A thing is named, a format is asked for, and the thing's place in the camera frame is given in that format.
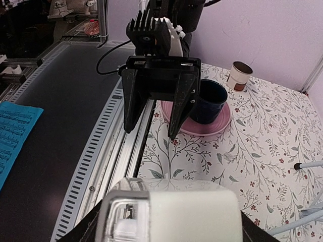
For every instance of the dark blue mug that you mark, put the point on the dark blue mug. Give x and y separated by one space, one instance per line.
212 97

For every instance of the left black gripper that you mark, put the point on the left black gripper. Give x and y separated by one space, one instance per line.
169 78

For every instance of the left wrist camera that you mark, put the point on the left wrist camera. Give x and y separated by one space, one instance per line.
155 36

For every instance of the small paper cup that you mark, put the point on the small paper cup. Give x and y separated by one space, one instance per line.
239 76

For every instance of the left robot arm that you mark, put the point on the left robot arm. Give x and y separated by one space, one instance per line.
187 15

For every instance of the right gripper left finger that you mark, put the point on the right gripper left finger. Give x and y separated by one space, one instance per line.
85 230

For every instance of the blue sheet music page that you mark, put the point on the blue sheet music page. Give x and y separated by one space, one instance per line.
17 121

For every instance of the aluminium front rail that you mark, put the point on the aluminium front rail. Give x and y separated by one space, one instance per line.
109 155

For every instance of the red patterned bowl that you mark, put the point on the red patterned bowl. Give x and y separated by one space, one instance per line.
91 29

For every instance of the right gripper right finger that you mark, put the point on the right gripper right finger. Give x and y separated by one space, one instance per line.
253 233

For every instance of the left aluminium post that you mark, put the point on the left aluminium post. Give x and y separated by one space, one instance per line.
312 78

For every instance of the pink plate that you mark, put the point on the pink plate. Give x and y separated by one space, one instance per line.
191 127

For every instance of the white wedge block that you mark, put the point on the white wedge block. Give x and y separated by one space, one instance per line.
138 209

